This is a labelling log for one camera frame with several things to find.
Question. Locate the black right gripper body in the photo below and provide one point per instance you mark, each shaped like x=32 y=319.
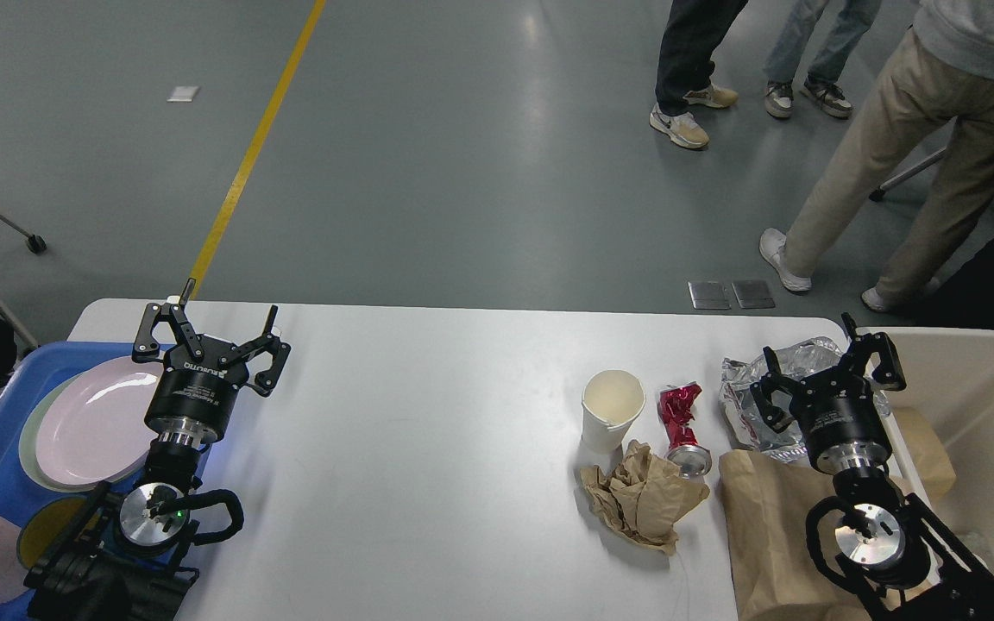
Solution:
x=840 y=423

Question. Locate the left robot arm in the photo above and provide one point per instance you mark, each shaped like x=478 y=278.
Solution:
x=121 y=555

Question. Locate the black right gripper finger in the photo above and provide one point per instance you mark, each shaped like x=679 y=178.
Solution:
x=774 y=417
x=870 y=362

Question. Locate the white paper cup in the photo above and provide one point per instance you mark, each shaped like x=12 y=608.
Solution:
x=611 y=401

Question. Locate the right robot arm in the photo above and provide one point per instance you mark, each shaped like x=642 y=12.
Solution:
x=886 y=548

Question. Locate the blue plastic tray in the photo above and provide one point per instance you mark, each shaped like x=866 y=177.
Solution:
x=44 y=369

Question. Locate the crumpled silver foil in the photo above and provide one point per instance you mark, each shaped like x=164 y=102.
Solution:
x=799 y=361

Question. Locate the brown paper in bin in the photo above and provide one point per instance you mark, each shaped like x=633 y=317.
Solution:
x=932 y=461

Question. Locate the beige plastic bin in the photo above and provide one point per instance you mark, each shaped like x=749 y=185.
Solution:
x=950 y=377

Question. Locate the green plate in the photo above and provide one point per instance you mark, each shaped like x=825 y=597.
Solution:
x=27 y=443

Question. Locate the left rolling table leg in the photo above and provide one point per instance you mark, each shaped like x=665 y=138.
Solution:
x=35 y=243

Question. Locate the teal mug yellow inside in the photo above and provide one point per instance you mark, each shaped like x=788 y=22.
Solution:
x=44 y=527

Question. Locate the crumpled brown paper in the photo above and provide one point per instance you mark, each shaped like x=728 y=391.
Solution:
x=643 y=498

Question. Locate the crushed red can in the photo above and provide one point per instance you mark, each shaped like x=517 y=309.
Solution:
x=676 y=411

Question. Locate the metal floor plate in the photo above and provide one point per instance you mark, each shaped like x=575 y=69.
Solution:
x=745 y=294

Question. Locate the person in dark jeans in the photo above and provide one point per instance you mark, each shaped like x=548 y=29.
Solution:
x=685 y=69

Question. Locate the office chair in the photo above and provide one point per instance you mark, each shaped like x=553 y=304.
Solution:
x=892 y=182

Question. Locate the brown paper bag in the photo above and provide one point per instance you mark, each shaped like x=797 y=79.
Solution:
x=766 y=503

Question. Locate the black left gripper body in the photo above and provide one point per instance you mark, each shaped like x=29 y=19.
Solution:
x=201 y=392

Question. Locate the pink plate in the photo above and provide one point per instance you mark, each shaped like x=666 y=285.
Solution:
x=94 y=430

